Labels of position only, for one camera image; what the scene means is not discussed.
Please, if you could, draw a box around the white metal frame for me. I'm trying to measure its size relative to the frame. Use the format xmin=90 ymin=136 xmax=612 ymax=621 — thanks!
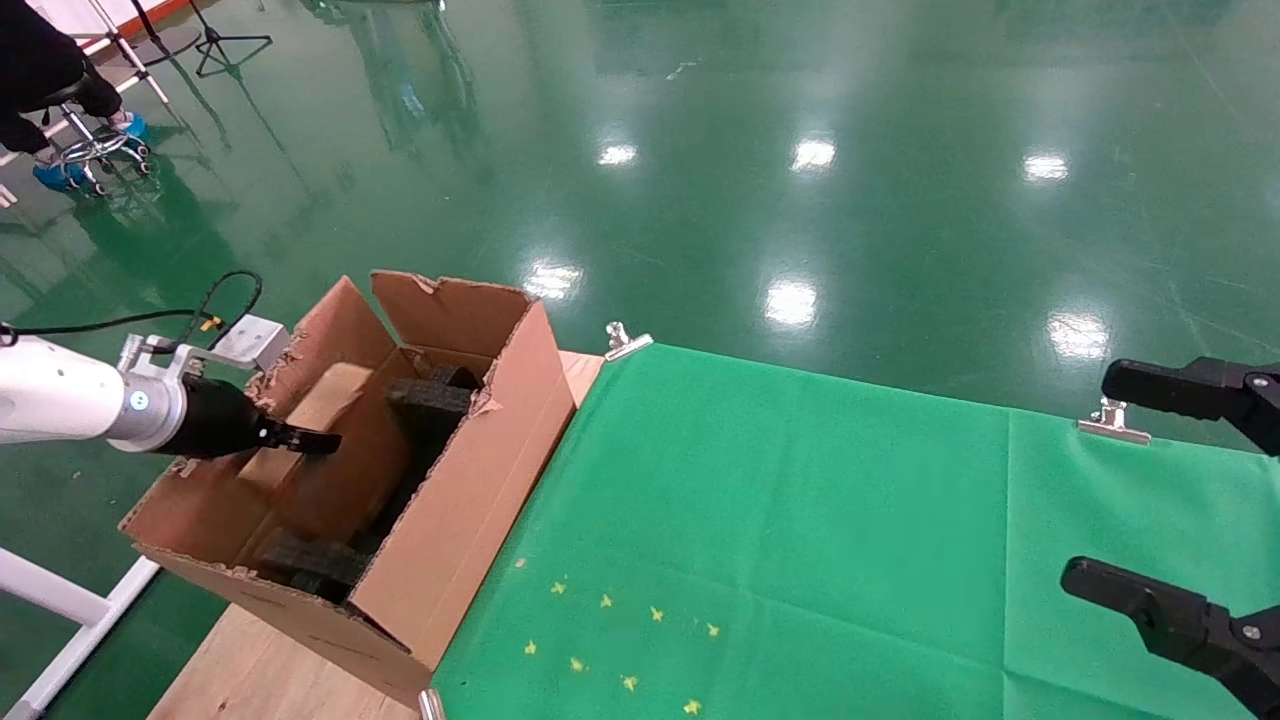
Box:
xmin=0 ymin=548 xmax=161 ymax=720

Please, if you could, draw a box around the large open brown carton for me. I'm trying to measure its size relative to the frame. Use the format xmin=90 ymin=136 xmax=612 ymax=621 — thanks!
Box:
xmin=118 ymin=270 xmax=579 ymax=711

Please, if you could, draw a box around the person in black clothes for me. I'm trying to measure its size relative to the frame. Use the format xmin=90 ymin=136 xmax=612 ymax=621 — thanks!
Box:
xmin=0 ymin=0 xmax=123 ymax=156

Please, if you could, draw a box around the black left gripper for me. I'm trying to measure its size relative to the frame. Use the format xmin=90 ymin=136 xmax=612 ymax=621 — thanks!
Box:
xmin=150 ymin=375 xmax=342 ymax=461

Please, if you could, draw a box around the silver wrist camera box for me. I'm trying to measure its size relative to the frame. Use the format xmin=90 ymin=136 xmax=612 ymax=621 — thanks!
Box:
xmin=118 ymin=314 xmax=293 ymax=379

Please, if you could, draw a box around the black tripod stand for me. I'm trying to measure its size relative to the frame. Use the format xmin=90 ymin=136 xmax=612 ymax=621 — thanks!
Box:
xmin=188 ymin=0 xmax=274 ymax=79

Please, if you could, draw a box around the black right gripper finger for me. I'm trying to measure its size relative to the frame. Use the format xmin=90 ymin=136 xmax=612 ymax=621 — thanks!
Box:
xmin=1100 ymin=357 xmax=1280 ymax=457
xmin=1060 ymin=557 xmax=1280 ymax=720

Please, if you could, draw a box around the chrome stool with black seat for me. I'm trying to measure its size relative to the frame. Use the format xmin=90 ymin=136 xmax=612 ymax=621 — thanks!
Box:
xmin=28 ymin=78 xmax=156 ymax=198

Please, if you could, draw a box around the green cloth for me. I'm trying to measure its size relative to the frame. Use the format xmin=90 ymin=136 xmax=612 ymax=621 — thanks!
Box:
xmin=430 ymin=343 xmax=1280 ymax=720

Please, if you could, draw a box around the black round-base stand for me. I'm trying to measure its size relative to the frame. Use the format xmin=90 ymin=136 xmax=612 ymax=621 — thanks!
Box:
xmin=128 ymin=0 xmax=203 ymax=63

